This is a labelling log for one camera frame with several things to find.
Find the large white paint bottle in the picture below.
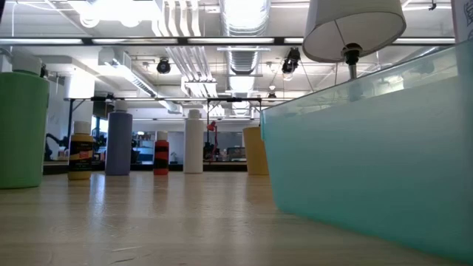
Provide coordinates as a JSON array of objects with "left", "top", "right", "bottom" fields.
[{"left": 183, "top": 109, "right": 205, "bottom": 174}]

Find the small red paint bottle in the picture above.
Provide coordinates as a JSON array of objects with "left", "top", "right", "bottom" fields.
[{"left": 153, "top": 130, "right": 170, "bottom": 177}]

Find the teal translucent plastic bin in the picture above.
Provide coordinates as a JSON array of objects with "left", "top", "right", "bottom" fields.
[{"left": 259, "top": 39, "right": 473, "bottom": 264}]

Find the small yellow paint bottle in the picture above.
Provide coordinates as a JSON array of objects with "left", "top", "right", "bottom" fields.
[{"left": 67, "top": 120, "right": 95, "bottom": 181}]

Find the large lavender paint bottle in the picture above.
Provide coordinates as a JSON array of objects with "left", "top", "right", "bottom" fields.
[{"left": 104, "top": 99, "right": 134, "bottom": 177}]

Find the large green paint bottle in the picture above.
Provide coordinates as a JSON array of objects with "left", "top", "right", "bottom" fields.
[{"left": 0, "top": 52, "right": 51, "bottom": 190}]

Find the red desk lamp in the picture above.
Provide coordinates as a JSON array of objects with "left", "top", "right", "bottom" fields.
[{"left": 205, "top": 120, "right": 220, "bottom": 163}]

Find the black ceiling spotlight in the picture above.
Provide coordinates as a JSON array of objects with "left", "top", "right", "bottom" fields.
[{"left": 156, "top": 56, "right": 172, "bottom": 75}]

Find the black background rig frame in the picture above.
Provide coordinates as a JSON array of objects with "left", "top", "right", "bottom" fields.
[{"left": 63, "top": 88, "right": 296, "bottom": 149}]

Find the silver ventilation duct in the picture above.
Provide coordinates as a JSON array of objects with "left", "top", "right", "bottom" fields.
[{"left": 220, "top": 0, "right": 273, "bottom": 77}]

